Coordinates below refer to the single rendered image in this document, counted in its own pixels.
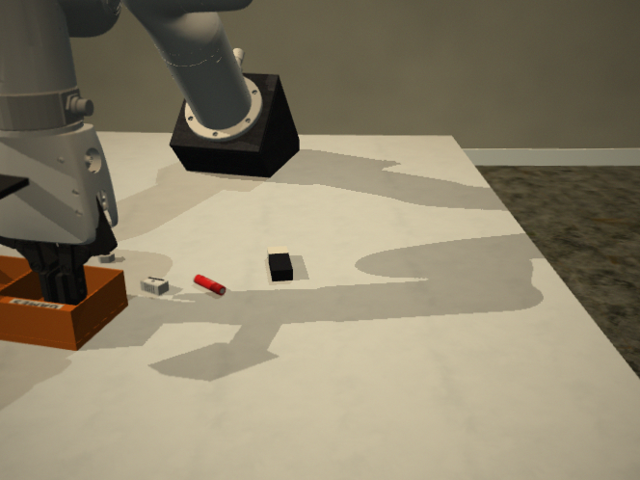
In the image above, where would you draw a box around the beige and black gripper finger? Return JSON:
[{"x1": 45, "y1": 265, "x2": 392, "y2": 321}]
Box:
[
  {"x1": 55, "y1": 196, "x2": 118, "y2": 306},
  {"x1": 0, "y1": 236, "x2": 61, "y2": 303}
]

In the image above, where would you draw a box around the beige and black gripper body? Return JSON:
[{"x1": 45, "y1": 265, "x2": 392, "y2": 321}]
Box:
[{"x1": 0, "y1": 120, "x2": 118, "y2": 245}]

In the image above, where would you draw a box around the orange open bin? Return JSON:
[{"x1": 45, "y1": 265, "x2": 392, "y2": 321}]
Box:
[{"x1": 0, "y1": 255, "x2": 128, "y2": 351}]

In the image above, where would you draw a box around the red battery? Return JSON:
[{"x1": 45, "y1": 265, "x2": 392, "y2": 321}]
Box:
[{"x1": 193, "y1": 274, "x2": 226, "y2": 296}]

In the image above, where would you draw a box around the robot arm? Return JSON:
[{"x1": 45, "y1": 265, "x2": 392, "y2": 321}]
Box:
[{"x1": 0, "y1": 0, "x2": 262, "y2": 142}]

